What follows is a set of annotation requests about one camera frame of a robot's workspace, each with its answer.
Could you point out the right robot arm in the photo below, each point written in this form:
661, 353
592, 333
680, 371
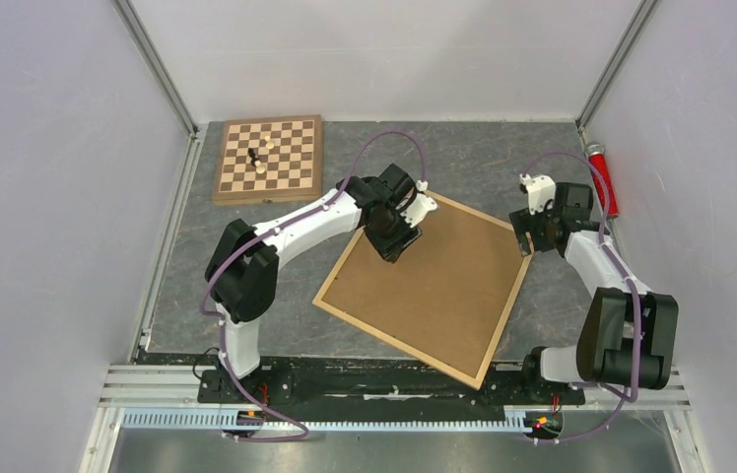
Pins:
628, 335

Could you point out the wooden chessboard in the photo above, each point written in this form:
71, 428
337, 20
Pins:
294, 166

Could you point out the black chess piece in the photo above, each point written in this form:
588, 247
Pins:
253, 157

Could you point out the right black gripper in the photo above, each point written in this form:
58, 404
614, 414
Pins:
523, 222

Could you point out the wooden picture frame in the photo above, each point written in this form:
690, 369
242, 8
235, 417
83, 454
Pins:
323, 303

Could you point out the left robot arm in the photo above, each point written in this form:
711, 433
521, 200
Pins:
241, 278

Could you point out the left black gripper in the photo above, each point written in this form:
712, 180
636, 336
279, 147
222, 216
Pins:
390, 249

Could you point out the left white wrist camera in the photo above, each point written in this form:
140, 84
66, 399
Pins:
418, 205

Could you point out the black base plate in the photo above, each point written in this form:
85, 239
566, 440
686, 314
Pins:
316, 390

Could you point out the red glitter microphone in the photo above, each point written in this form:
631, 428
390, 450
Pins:
595, 155

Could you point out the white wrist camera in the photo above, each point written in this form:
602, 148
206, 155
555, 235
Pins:
418, 205
540, 190

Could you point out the white slotted cable duct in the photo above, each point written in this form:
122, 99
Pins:
233, 420

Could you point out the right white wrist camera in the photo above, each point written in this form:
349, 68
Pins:
540, 190

